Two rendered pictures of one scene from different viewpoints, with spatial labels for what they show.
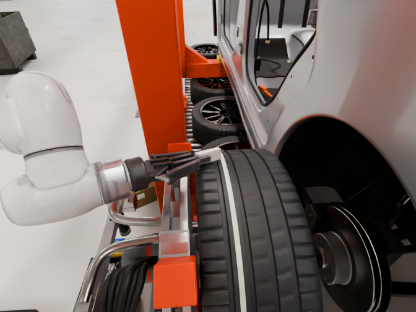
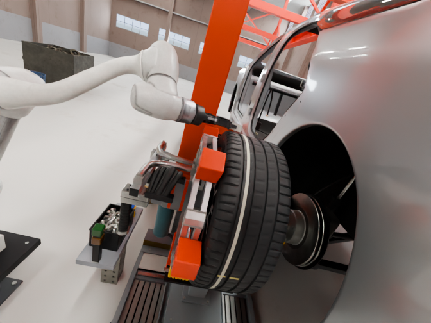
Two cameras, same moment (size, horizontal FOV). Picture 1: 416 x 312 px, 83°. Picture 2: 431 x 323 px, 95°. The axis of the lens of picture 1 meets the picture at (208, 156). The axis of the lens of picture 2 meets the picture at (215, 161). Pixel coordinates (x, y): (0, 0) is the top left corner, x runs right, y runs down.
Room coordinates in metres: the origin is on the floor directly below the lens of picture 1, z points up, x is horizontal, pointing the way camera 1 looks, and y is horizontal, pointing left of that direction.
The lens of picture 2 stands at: (-0.37, 0.08, 1.37)
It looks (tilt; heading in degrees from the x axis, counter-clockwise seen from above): 23 degrees down; 357
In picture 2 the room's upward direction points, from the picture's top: 18 degrees clockwise
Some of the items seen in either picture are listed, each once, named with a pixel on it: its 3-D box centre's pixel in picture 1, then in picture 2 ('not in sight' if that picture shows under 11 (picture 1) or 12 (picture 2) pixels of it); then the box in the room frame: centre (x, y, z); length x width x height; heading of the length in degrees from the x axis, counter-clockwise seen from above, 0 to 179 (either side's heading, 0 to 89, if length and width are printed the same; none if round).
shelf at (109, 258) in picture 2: not in sight; (115, 231); (0.45, 0.45, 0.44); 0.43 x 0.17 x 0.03; 5
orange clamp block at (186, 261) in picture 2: not in sight; (186, 257); (0.06, 0.05, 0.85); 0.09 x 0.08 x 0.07; 5
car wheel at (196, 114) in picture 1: (226, 121); not in sight; (1.94, -0.18, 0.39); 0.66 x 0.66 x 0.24
